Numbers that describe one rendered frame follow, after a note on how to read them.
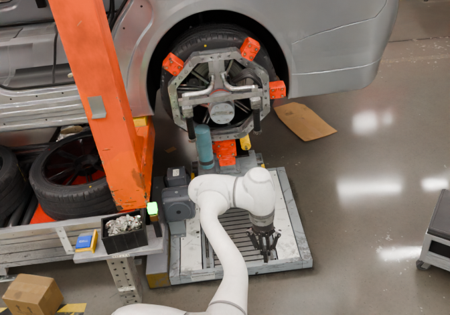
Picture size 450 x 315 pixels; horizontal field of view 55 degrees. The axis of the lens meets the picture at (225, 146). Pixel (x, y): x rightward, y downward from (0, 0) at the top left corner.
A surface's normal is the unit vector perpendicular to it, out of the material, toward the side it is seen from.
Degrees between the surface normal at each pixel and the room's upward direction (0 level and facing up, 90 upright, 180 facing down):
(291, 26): 90
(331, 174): 0
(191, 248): 0
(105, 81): 90
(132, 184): 90
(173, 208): 90
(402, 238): 0
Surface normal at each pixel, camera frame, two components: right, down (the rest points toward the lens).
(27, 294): -0.09, -0.81
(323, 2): 0.08, 0.58
